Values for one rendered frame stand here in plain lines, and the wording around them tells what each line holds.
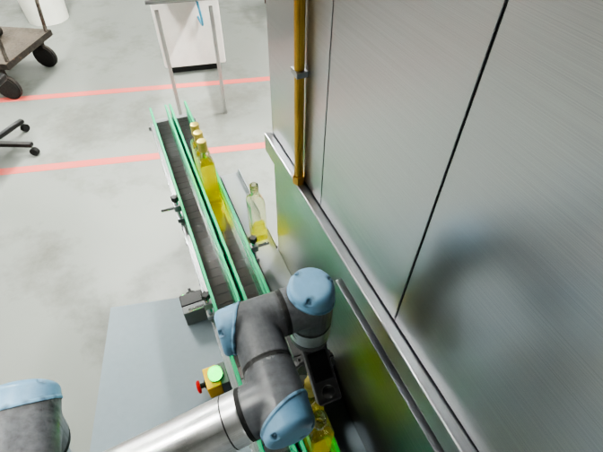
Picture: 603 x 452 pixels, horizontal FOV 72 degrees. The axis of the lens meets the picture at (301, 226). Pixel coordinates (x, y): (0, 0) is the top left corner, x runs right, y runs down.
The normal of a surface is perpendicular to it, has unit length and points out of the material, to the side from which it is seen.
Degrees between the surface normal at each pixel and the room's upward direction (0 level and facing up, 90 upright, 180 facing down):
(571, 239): 90
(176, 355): 0
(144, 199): 0
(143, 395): 0
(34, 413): 45
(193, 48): 90
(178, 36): 90
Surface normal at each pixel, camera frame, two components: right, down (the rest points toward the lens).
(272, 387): -0.14, -0.63
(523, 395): -0.92, 0.29
